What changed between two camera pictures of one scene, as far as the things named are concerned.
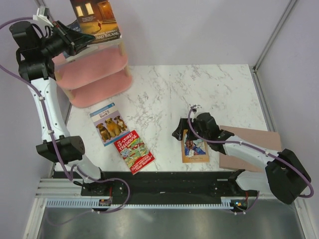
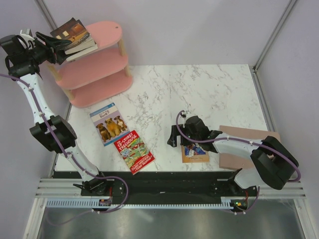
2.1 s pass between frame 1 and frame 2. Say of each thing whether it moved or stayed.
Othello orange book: stayed
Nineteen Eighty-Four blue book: moved
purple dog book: stayed
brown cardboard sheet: stayed
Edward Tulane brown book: moved
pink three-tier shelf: stayed
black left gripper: moved
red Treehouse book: stayed
